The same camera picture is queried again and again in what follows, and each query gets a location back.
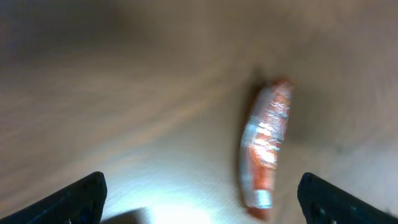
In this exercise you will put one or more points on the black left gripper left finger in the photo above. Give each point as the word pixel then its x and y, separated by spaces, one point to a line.
pixel 81 202

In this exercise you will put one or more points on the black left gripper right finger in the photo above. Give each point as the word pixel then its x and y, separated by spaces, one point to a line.
pixel 324 203

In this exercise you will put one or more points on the orange snack packet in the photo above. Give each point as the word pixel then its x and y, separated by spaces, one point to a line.
pixel 261 140

